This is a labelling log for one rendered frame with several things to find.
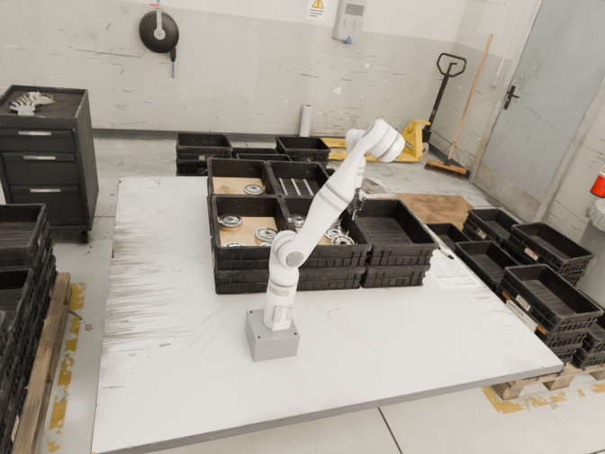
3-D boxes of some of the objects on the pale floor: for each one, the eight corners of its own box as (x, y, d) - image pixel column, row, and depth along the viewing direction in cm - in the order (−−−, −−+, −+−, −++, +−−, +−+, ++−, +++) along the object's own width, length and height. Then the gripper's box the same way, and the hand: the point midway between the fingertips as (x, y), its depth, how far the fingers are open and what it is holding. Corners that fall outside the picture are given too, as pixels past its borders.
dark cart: (94, 247, 290) (76, 117, 244) (17, 250, 276) (-17, 113, 229) (101, 204, 338) (87, 88, 292) (35, 204, 323) (11, 84, 277)
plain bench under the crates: (494, 468, 195) (564, 364, 159) (113, 575, 143) (89, 455, 107) (356, 260, 322) (377, 176, 286) (128, 276, 270) (119, 176, 234)
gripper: (335, 186, 155) (328, 223, 163) (374, 186, 158) (365, 223, 167) (329, 177, 161) (323, 213, 169) (366, 177, 165) (358, 213, 173)
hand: (345, 215), depth 167 cm, fingers open, 5 cm apart
